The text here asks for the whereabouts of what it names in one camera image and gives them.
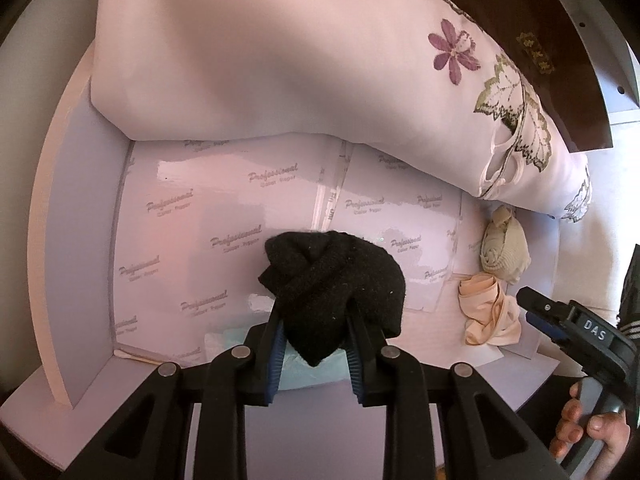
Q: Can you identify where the folded pink embroidered bedding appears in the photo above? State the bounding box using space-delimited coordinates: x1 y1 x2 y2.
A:
90 0 593 223

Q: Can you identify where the white printed paper sheet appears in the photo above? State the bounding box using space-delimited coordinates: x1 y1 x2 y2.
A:
330 142 463 313
116 135 351 366

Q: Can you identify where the peach garment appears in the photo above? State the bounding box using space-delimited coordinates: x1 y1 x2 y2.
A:
458 272 522 347

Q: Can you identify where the square metal tin box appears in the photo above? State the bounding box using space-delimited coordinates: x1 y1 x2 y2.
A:
420 0 613 153

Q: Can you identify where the person's right hand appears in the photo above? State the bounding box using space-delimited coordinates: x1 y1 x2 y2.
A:
550 381 632 461

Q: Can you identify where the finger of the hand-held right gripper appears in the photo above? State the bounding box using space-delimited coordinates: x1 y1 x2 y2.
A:
526 312 571 348
517 286 571 318

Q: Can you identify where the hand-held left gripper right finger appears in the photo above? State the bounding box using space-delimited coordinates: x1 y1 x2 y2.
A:
345 310 568 480

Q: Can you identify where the light blue cloth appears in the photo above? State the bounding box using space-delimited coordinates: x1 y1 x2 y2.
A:
204 327 351 391

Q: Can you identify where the beige rolled stocking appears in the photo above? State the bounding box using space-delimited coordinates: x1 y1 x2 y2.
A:
480 205 530 278

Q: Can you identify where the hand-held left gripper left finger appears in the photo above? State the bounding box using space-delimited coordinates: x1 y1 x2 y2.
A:
72 305 287 480

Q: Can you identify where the black sock bundle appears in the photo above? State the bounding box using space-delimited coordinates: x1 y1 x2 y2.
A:
257 230 407 367

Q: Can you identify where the white shelf unit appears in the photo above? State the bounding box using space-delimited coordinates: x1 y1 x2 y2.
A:
0 0 640 471

